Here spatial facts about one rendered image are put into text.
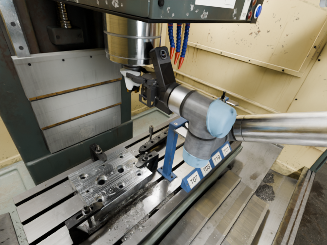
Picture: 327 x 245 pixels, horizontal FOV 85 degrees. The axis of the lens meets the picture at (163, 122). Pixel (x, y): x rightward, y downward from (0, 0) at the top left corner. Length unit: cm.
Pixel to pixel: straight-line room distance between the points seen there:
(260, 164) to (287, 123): 100
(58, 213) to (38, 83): 55
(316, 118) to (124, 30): 46
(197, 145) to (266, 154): 110
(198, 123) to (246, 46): 109
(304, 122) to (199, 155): 23
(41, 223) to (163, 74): 73
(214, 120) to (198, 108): 5
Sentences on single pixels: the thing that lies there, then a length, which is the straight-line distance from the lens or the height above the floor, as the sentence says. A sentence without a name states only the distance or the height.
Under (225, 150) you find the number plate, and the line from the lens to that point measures 115.
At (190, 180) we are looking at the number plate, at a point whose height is 95.
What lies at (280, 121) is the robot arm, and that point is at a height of 146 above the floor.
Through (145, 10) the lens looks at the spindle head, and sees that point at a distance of 33.
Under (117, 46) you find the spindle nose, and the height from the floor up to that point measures 155.
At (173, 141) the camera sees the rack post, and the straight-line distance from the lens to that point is 78.
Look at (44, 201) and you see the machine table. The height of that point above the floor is 90.
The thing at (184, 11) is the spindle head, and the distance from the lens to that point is 38.
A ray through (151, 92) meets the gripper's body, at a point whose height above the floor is 145.
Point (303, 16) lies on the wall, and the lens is 136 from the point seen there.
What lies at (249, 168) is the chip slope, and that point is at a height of 74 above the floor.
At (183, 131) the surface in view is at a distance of 74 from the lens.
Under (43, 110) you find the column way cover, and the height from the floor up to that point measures 117.
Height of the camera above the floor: 165
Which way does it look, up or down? 35 degrees down
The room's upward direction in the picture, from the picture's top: 7 degrees clockwise
